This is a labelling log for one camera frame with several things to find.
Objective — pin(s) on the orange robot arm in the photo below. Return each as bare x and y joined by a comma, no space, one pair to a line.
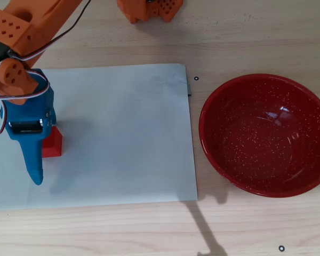
29,26

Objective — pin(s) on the red speckled enamel bowl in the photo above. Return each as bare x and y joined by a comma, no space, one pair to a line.
264,138

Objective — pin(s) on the red cube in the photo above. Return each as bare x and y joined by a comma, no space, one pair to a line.
54,144

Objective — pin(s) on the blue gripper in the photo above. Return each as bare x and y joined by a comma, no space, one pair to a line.
25,127

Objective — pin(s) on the orange robot base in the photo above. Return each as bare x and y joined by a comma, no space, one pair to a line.
138,9

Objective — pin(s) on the white paper sheet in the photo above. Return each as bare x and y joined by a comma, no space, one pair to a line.
117,138

